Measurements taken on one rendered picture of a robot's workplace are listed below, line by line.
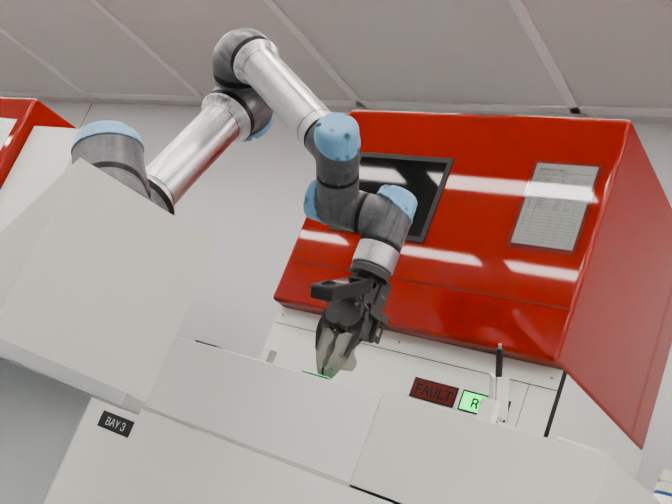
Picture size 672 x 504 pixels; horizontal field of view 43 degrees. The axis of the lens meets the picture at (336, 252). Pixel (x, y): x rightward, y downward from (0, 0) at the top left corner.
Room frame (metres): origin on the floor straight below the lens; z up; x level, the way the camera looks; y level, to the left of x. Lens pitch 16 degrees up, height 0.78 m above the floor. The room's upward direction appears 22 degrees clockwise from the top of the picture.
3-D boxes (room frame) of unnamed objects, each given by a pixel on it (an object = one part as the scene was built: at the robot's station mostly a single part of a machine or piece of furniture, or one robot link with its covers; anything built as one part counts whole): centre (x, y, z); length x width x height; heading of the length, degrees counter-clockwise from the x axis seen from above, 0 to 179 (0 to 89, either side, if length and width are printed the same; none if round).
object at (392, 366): (2.04, -0.24, 1.02); 0.81 x 0.03 x 0.40; 51
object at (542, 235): (2.28, -0.43, 1.52); 0.81 x 0.75 x 0.60; 51
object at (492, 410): (1.50, -0.36, 1.03); 0.06 x 0.04 x 0.13; 141
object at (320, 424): (1.50, 0.04, 0.89); 0.55 x 0.09 x 0.14; 51
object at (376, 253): (1.44, -0.07, 1.19); 0.08 x 0.08 x 0.05
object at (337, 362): (1.43, -0.08, 1.01); 0.06 x 0.03 x 0.09; 141
